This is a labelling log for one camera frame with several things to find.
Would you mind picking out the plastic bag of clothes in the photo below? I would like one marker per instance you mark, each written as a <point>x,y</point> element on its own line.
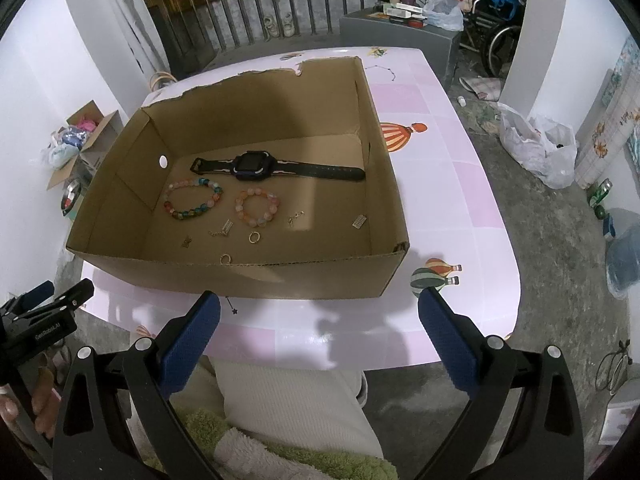
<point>62,147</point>

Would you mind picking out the white shoe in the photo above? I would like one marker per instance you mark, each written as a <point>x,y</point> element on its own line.
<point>288,24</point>
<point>271,26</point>

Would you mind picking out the green fluffy cloth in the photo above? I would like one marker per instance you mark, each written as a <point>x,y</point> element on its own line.
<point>350,465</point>

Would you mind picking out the large white plastic bag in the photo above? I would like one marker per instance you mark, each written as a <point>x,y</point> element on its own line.
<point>535,145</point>

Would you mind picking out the large cardboard box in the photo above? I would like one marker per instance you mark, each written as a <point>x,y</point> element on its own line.
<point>300,280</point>

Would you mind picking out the blue bag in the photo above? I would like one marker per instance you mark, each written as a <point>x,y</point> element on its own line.
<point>495,0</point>

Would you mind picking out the small dark charm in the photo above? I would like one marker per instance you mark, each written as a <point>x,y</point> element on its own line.
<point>186,242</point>

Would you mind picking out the gold clasp earring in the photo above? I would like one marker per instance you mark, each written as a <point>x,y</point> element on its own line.
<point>295,218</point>

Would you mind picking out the black smartwatch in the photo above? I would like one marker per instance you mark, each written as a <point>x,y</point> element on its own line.
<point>250,165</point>

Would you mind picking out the small cardboard box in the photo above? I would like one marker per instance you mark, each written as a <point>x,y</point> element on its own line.
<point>100,135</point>

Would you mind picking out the printed folding screen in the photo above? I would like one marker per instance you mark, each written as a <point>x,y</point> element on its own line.
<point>610,125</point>

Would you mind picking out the wheelchair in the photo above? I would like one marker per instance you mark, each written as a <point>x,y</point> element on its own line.
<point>500,40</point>

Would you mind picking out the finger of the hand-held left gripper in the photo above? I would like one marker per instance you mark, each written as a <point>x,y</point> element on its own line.
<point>35,295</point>
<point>50,325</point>

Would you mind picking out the person's left hand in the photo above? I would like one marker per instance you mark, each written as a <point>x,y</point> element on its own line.
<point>45,405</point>

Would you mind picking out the metal pot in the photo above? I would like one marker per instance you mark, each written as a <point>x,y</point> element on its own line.
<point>71,199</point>

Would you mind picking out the small white plastic bag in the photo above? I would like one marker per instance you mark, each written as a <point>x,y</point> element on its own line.
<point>445,12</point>

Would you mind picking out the white curtain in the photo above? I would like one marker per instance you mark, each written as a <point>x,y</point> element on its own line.
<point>132,15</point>

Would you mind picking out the white flat box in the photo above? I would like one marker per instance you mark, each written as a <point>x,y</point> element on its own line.
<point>402,10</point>

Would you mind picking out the pink printed tablecloth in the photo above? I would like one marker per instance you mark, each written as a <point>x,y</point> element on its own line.
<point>450,200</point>

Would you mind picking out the silver rectangular charm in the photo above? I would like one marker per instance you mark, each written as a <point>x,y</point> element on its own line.
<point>359,221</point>

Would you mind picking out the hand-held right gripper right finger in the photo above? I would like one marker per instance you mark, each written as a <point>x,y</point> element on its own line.
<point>447,340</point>

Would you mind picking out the green bottle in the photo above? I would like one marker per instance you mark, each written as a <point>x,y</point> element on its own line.
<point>600,197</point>

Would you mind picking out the grey cabinet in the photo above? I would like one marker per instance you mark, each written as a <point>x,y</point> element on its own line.
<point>400,45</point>

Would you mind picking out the crumpled cloth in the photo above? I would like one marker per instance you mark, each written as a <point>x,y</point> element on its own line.
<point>480,89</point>

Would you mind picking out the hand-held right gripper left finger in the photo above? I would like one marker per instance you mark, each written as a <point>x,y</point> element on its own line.
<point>192,340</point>

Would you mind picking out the blue water jug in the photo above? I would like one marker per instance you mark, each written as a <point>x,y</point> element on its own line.
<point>625,260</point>

